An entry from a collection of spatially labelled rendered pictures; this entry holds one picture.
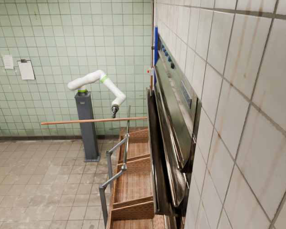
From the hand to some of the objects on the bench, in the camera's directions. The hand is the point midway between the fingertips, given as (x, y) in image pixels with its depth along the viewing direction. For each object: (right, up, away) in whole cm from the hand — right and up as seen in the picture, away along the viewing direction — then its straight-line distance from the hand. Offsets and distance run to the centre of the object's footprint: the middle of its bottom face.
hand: (113, 116), depth 250 cm
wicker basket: (+28, -53, +32) cm, 68 cm away
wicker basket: (+30, -111, -73) cm, 136 cm away
